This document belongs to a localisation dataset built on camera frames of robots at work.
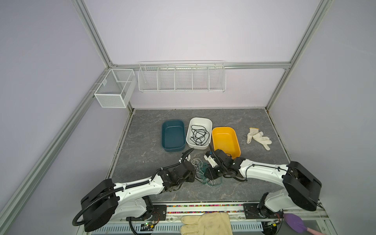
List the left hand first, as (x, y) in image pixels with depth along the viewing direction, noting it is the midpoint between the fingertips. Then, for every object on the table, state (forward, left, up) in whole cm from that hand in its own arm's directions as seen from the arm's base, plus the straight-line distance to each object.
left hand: (193, 173), depth 82 cm
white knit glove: (+25, -47, -4) cm, 53 cm away
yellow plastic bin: (+25, -24, -5) cm, 35 cm away
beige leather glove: (-23, -7, -4) cm, 25 cm away
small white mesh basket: (+57, +50, +18) cm, 78 cm away
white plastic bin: (+37, -13, -2) cm, 40 cm away
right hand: (-1, -8, -2) cm, 8 cm away
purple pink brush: (-26, -49, -5) cm, 56 cm away
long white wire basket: (+58, +4, +25) cm, 63 cm away
